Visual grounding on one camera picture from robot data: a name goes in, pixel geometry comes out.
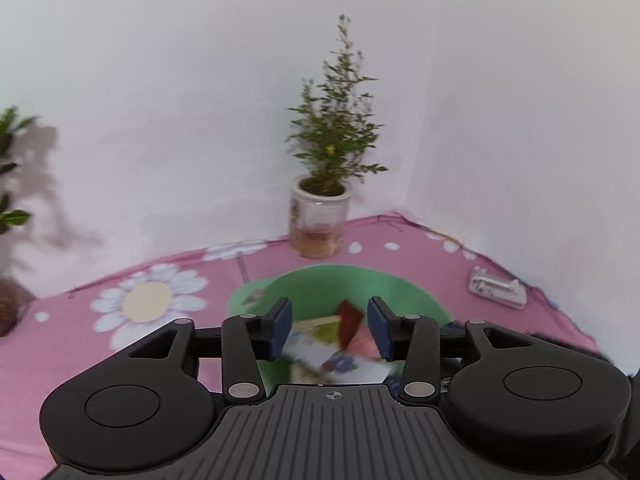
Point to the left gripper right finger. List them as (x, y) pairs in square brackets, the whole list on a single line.
[(431, 352)]

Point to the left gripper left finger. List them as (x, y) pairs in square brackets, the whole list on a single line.
[(240, 343)]

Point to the white blue snack box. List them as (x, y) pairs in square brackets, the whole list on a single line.
[(331, 363)]

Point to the long red gold snack pack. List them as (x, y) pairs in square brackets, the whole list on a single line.
[(338, 329)]

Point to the green plastic bowl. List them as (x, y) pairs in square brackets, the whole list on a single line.
[(317, 291)]

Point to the white metal clip tool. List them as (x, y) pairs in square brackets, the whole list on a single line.
[(507, 291)]

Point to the pink floral tablecloth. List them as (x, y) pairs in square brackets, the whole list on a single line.
[(60, 336)]

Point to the small plant in white pot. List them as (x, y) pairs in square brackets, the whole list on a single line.
[(332, 131)]

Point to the leafy plant in glass vase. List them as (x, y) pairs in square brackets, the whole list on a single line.
[(12, 124)]

